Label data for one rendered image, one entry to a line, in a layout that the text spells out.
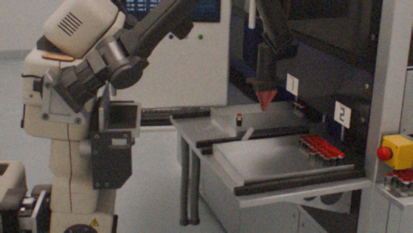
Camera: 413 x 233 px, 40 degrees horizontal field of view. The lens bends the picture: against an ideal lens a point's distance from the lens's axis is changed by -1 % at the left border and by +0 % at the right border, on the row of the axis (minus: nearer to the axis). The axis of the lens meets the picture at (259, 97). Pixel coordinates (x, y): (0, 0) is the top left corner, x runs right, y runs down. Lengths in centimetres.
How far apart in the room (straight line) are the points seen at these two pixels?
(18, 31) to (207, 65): 468
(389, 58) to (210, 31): 100
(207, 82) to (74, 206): 100
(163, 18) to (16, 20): 563
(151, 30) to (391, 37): 62
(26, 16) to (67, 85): 554
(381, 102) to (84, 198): 83
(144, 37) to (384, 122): 69
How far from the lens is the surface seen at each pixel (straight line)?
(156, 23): 125
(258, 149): 177
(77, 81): 129
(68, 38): 142
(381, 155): 151
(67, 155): 156
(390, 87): 154
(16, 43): 688
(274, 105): 214
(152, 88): 236
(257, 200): 147
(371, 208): 166
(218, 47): 234
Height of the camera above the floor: 155
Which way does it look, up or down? 17 degrees down
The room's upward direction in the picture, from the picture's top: 3 degrees clockwise
